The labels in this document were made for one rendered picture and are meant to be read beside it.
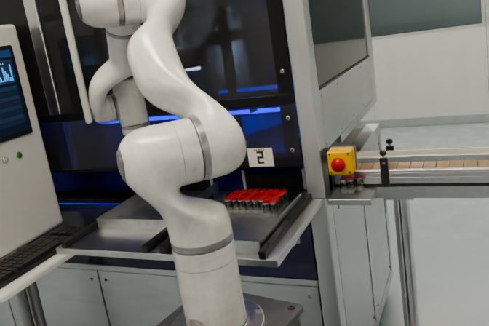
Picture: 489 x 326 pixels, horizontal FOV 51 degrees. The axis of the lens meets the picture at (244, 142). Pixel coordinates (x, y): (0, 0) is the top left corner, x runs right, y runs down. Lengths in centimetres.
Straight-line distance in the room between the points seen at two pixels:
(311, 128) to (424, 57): 461
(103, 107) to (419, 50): 493
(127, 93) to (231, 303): 73
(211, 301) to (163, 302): 107
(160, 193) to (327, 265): 90
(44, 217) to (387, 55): 477
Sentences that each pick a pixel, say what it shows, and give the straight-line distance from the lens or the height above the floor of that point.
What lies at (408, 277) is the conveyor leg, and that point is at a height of 55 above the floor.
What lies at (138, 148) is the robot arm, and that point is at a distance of 89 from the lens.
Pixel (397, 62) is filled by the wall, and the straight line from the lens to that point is 614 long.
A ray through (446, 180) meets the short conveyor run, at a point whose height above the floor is 90.
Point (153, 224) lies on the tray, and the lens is 158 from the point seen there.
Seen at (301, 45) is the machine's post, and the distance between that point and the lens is 151.
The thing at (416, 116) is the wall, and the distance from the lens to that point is 622.
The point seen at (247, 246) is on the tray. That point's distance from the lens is 131.
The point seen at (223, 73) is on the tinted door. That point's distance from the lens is 163.
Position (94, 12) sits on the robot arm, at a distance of 113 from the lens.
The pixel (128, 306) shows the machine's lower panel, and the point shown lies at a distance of 218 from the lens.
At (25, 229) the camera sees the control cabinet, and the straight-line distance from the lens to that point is 198.
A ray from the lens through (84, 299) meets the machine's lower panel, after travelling 231.
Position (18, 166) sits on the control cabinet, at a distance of 195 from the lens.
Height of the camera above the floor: 144
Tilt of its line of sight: 13 degrees down
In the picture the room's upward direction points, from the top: 9 degrees counter-clockwise
